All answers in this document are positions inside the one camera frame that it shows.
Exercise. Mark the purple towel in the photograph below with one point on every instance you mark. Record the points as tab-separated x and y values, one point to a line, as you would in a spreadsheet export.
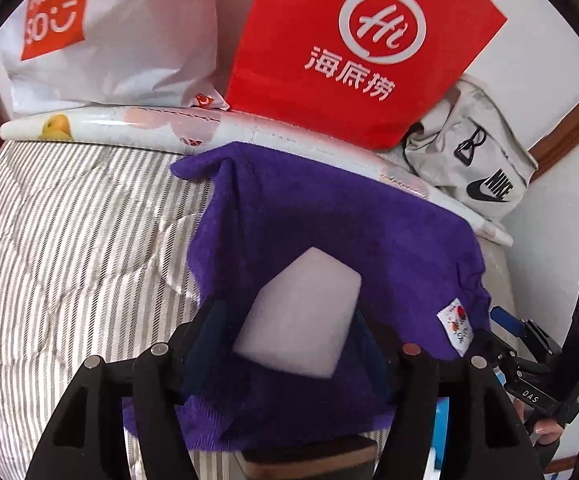
319	210

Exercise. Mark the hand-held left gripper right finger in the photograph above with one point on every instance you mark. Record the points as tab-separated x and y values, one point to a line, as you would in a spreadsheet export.
369	355

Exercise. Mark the grey striped mattress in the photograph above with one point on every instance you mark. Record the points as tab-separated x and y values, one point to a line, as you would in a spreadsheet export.
69	260

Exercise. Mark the red paper bag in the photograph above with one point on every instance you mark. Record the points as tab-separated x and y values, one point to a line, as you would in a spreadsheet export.
294	110

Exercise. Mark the person's right hand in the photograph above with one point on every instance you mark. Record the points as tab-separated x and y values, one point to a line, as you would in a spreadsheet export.
547	431

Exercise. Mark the white plastic shopping bag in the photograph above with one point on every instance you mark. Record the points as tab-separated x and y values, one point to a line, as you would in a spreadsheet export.
134	35

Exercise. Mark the grey waist bag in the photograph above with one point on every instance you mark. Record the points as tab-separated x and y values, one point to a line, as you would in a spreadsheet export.
444	165

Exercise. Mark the white sponge block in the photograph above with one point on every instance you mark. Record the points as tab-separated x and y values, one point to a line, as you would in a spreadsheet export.
299	310

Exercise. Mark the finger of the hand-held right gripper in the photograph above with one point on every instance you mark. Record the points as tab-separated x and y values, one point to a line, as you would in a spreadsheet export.
507	320
517	367

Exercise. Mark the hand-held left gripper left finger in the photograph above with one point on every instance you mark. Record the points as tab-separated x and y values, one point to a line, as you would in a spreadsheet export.
209	340

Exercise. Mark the person's right forearm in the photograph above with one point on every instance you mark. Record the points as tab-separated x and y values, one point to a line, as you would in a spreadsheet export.
547	462

